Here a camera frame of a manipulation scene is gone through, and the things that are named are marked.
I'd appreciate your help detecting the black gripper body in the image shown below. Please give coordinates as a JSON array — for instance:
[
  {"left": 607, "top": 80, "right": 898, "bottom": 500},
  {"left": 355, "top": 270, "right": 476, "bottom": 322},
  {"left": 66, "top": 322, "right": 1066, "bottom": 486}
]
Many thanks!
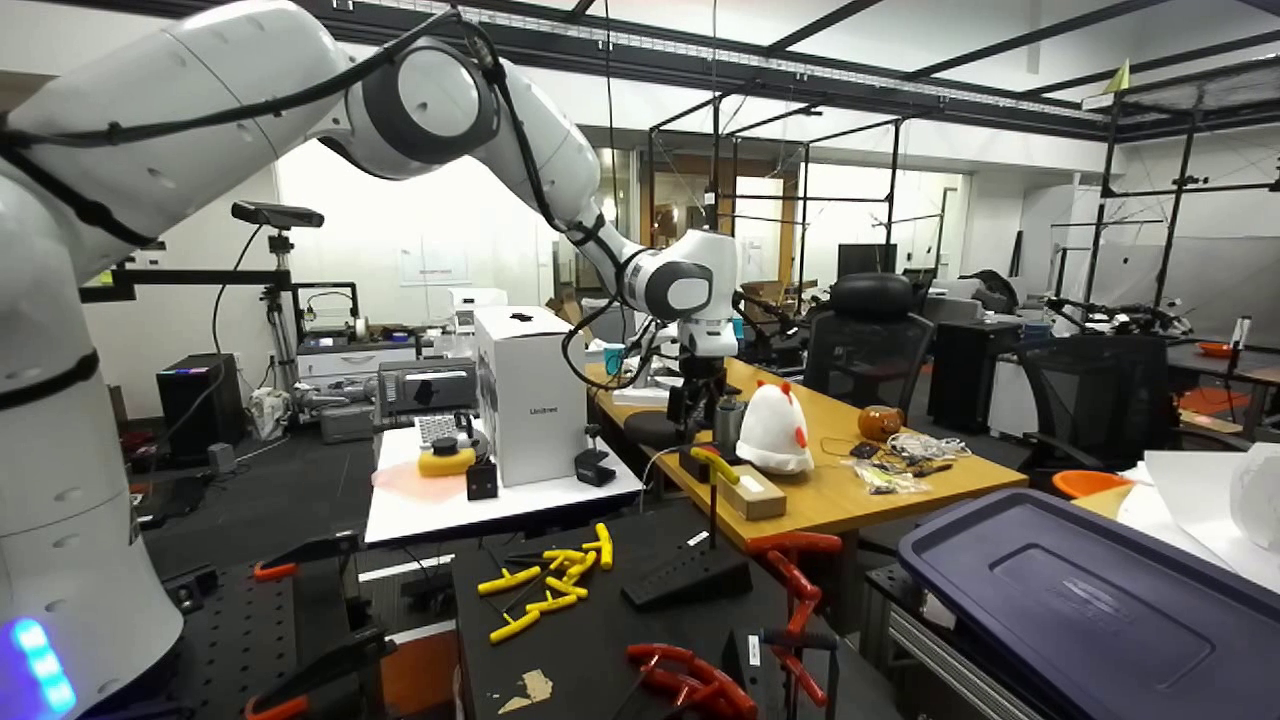
[{"left": 672, "top": 357, "right": 729, "bottom": 427}]

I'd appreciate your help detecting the large yellow T-handle hex key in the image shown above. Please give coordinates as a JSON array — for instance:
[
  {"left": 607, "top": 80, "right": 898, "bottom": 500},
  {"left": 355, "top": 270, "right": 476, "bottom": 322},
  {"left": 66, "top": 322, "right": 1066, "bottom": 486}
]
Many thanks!
[{"left": 678, "top": 447, "right": 737, "bottom": 535}]

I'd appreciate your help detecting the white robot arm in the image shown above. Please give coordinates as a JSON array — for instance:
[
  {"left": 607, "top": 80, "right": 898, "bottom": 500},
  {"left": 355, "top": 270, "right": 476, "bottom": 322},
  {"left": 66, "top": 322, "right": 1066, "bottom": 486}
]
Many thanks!
[{"left": 0, "top": 0, "right": 737, "bottom": 720}]

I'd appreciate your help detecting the white helmet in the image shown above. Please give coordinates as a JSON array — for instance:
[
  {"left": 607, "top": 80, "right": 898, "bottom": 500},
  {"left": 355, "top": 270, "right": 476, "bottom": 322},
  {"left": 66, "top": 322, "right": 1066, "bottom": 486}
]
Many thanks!
[{"left": 737, "top": 384, "right": 813, "bottom": 474}]

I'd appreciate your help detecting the black hex key stand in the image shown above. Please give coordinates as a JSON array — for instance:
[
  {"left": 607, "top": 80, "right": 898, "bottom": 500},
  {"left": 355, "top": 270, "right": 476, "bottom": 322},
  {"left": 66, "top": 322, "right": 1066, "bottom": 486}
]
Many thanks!
[{"left": 619, "top": 539, "right": 753, "bottom": 612}]

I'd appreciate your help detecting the white box device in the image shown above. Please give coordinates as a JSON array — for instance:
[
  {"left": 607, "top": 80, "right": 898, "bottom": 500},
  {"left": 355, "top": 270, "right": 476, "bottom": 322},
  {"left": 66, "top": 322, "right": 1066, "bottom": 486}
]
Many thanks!
[{"left": 476, "top": 306, "right": 587, "bottom": 486}]

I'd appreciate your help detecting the black office chair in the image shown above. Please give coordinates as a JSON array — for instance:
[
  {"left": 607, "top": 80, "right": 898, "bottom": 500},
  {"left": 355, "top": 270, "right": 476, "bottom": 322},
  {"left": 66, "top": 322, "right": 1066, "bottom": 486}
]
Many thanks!
[{"left": 804, "top": 270, "right": 937, "bottom": 408}]

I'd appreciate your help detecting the dark blue bin lid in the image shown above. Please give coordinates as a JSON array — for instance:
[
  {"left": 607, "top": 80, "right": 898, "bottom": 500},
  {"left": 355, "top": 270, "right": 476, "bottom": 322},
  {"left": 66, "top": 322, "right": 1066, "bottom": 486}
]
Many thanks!
[{"left": 898, "top": 486, "right": 1280, "bottom": 720}]

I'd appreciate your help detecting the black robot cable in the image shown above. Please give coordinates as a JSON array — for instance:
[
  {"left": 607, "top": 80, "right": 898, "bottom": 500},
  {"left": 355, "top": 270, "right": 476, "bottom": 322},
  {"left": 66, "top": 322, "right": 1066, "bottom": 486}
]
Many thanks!
[{"left": 451, "top": 12, "right": 672, "bottom": 396}]

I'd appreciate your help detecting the red T-handle hex key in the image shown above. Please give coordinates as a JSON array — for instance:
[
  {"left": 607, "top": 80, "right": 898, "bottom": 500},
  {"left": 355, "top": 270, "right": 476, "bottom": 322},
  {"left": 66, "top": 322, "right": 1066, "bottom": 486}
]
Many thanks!
[{"left": 623, "top": 640, "right": 761, "bottom": 720}]

